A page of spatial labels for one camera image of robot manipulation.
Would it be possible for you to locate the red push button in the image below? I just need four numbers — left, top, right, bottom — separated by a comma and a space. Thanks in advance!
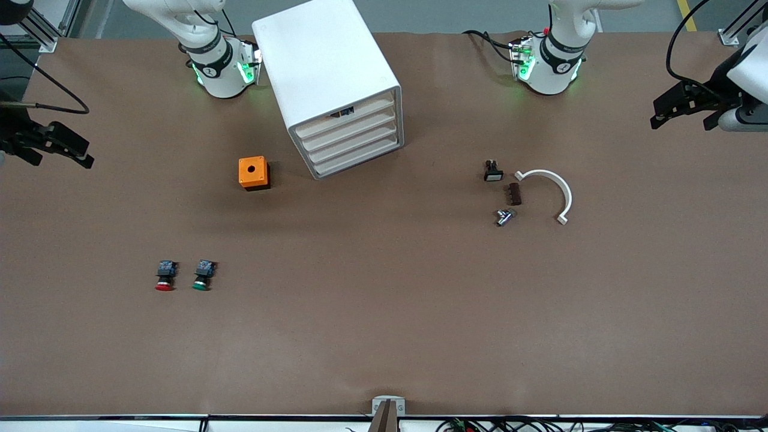
154, 260, 179, 293

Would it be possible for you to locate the green push button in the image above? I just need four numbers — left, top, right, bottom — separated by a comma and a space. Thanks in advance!
191, 259, 217, 292

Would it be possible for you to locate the white table edge strip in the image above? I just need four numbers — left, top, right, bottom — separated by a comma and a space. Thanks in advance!
0, 418, 768, 432

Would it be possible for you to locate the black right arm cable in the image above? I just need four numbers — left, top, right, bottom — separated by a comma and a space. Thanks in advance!
0, 30, 91, 116

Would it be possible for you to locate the aluminium frame profile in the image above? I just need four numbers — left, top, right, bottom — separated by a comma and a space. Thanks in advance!
17, 0, 82, 53
718, 0, 768, 47

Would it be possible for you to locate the white curved plastic bracket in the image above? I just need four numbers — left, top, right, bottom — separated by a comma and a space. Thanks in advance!
514, 169, 573, 226

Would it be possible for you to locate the orange button enclosure box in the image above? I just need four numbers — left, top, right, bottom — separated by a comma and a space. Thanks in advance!
238, 156, 271, 191

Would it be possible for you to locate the black base cable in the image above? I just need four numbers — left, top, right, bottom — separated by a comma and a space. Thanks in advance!
191, 6, 239, 40
462, 29, 520, 64

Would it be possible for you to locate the tangled black cable bundle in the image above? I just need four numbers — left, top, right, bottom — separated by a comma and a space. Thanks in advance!
435, 416, 768, 432

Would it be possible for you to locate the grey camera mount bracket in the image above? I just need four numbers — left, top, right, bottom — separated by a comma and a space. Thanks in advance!
368, 395, 407, 432

